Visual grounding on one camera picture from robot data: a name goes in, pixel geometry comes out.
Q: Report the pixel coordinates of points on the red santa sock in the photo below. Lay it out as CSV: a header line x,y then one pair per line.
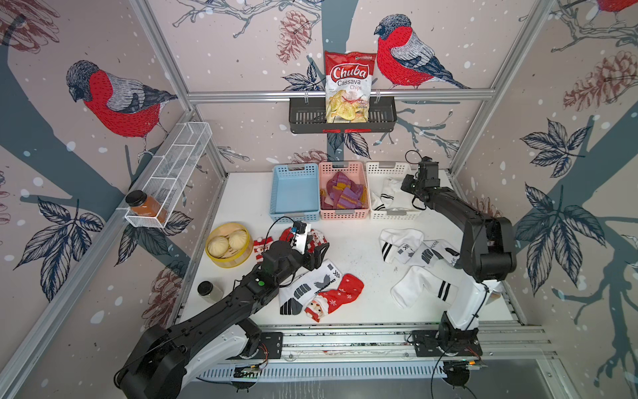
x,y
315,238
327,302

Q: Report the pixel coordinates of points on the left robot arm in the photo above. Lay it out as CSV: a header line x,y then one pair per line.
x,y
165,360

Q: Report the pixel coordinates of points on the plain white sock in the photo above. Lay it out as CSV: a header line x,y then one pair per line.
x,y
418,280

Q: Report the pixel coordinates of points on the white black sport sock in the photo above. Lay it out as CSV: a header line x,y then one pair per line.
x,y
299,293

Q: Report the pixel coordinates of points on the blue plastic basket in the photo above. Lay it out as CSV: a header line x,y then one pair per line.
x,y
295,192

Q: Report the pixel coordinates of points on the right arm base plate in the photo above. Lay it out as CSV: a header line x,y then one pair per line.
x,y
427,344

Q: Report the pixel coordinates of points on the white plastic basket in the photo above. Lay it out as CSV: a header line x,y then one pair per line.
x,y
376,172

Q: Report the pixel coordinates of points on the red white striped sock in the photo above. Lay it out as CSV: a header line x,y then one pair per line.
x,y
260,246

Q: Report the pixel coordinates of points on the purple yellow striped sock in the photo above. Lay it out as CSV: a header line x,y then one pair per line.
x,y
342,192

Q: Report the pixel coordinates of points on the Chuba cassava chips bag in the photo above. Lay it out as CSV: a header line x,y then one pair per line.
x,y
348,86

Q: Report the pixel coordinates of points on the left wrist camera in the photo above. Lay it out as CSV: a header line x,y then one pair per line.
x,y
300,231

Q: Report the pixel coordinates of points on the black jar lid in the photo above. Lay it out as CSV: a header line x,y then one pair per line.
x,y
210,292

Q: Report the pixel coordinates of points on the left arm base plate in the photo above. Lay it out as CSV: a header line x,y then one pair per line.
x,y
267,346

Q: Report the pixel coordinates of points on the black wall basket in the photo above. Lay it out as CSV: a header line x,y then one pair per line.
x,y
315,116

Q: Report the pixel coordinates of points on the yellow bamboo steamer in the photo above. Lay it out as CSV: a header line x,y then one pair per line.
x,y
229,245

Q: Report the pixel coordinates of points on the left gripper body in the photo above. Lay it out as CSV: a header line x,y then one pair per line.
x,y
296,262

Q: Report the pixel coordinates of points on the orange spice jar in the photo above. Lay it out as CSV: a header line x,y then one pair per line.
x,y
146,206

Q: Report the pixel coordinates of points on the white grey sport sock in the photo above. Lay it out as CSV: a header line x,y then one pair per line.
x,y
431,252

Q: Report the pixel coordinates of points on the white sock two black stripes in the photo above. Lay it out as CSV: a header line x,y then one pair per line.
x,y
390,196

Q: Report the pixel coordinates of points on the pink plastic basket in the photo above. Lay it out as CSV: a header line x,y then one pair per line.
x,y
354,170

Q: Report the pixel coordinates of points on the white wire wall shelf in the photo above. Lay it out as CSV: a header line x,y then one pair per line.
x,y
173,171

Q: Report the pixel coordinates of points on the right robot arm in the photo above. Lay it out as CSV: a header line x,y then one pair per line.
x,y
486,254

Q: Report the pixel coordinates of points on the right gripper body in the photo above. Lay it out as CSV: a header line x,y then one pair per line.
x,y
410,184

